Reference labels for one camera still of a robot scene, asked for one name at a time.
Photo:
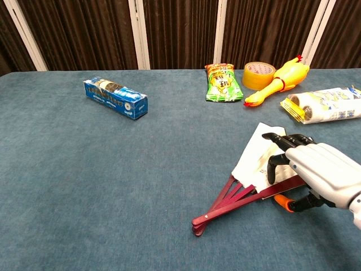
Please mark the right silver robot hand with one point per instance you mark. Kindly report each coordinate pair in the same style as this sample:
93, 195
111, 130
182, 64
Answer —
324, 169

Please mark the red ribbed paper folding fan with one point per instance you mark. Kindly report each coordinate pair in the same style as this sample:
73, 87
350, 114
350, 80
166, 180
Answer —
253, 161

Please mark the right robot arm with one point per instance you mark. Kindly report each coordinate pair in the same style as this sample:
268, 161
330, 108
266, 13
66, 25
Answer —
356, 211

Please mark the white yellow snack bag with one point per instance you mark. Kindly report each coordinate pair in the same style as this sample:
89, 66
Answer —
327, 105

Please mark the yellow rubber chicken toy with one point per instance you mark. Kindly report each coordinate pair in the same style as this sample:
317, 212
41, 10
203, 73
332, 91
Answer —
290, 76

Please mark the yellowish packing tape roll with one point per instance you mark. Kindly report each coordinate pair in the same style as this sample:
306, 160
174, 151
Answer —
255, 80

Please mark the green orange snack bag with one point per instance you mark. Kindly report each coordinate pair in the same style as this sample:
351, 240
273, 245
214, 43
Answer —
222, 83

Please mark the blue felt table cover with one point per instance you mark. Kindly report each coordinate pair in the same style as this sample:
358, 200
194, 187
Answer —
112, 183

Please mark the blue cookie box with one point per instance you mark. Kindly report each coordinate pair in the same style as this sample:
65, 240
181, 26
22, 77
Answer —
115, 97

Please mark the brown pleated curtain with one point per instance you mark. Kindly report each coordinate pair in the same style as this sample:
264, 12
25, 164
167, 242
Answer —
84, 31

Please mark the white frame post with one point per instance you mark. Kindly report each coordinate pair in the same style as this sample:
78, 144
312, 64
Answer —
139, 34
314, 31
26, 36
220, 31

